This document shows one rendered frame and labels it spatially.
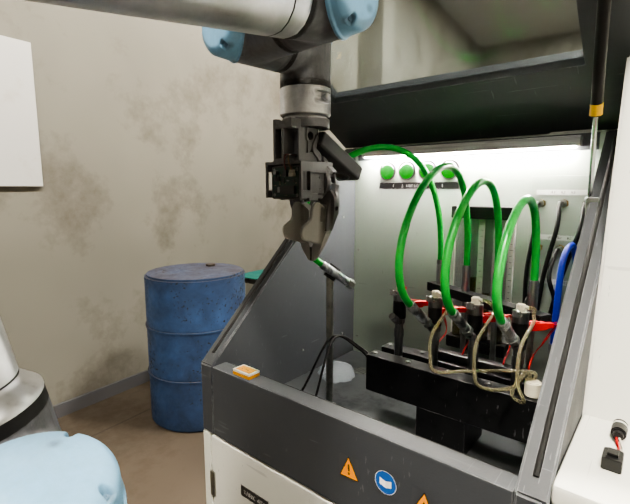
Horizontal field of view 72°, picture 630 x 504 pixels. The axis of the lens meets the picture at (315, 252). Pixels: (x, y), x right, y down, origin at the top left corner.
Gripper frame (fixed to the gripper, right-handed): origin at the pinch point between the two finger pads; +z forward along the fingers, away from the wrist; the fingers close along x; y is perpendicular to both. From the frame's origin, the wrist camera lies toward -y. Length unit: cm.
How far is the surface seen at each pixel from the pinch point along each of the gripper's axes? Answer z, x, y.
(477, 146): -20, 6, -53
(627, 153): -15, 37, -34
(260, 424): 36.1, -15.9, -2.2
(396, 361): 25.3, 1.9, -23.8
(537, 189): -10, 19, -56
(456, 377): 25.3, 14.4, -24.2
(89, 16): -109, -230, -72
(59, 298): 53, -227, -42
